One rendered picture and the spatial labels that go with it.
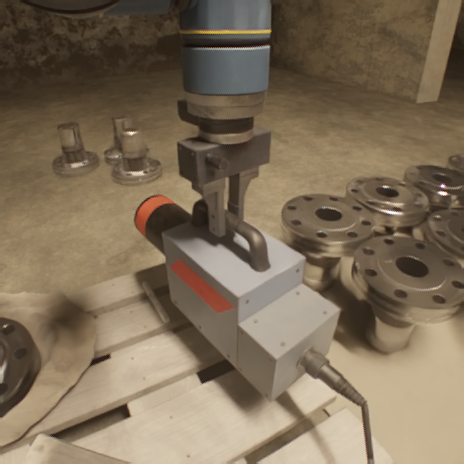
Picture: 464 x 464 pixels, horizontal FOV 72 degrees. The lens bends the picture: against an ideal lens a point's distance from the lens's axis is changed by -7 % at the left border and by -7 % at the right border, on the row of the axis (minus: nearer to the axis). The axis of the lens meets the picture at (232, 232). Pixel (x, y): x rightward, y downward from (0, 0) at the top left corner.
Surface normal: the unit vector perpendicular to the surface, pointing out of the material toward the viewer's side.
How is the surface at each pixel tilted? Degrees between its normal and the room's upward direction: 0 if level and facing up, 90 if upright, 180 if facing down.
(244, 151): 90
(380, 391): 0
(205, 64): 90
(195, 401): 0
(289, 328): 0
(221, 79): 90
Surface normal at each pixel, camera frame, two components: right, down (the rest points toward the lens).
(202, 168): 0.63, 0.43
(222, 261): 0.00, -0.83
